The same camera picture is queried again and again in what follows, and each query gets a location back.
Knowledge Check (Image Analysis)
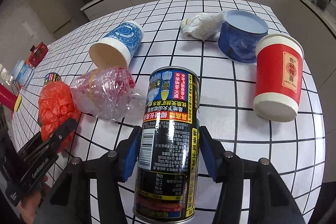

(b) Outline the black drink can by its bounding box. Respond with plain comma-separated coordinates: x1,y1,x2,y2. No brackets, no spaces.
133,66,199,223

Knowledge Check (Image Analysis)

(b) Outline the blue patterned paper cup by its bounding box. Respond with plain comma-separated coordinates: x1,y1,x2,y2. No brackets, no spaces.
89,20,144,69

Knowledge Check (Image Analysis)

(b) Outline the white tissue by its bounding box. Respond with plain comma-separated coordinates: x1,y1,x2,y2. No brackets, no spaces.
180,12,225,41

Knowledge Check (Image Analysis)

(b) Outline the person's left hand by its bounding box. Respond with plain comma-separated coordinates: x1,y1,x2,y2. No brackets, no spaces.
18,176,50,224

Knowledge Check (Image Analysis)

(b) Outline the orange plastic bag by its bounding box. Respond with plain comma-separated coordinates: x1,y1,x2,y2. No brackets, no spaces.
38,81,81,142

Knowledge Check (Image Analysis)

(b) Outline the small yellow sponge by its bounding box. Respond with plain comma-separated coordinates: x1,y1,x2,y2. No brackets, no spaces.
14,94,22,112

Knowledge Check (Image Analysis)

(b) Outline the red thermos flask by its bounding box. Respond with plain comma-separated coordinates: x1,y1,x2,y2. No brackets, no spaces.
0,84,17,111

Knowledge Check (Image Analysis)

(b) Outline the colourful drink can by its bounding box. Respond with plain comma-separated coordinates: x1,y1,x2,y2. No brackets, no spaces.
43,72,62,86

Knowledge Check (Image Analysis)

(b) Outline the pink clear plastic bag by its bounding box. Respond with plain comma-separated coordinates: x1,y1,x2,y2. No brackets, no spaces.
70,67,145,122

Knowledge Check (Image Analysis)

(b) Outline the blue white tub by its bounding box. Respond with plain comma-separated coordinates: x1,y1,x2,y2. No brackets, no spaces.
12,60,34,88

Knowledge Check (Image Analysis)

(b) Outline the red small box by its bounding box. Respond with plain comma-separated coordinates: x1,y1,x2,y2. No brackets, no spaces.
26,42,49,68

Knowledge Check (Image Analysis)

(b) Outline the red paper cup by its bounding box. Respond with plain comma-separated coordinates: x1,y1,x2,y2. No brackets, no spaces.
253,34,304,122

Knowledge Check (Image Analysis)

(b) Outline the beige refrigerator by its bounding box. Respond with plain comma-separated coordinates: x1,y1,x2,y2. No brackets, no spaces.
30,0,89,39

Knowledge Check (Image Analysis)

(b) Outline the black utensil holder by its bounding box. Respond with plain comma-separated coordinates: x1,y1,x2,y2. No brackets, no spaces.
316,0,330,11

